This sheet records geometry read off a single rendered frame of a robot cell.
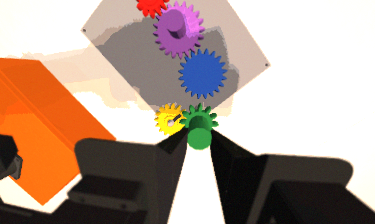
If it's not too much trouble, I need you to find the blue gear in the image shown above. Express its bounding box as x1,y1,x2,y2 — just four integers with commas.
178,48,228,99

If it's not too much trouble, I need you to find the green gear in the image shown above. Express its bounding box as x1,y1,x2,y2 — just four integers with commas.
179,103,219,151

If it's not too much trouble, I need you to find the purple gear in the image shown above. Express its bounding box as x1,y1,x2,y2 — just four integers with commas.
153,1,205,60

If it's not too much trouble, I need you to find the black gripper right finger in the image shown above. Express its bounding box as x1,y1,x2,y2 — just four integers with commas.
210,130,354,224

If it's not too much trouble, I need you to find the yellow gear with black stripe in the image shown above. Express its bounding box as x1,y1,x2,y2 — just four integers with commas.
154,103,186,136

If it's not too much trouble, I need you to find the red gear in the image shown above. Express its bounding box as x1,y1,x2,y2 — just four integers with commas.
136,0,170,19

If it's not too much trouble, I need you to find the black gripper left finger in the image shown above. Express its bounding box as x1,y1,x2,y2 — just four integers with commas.
73,128,189,224

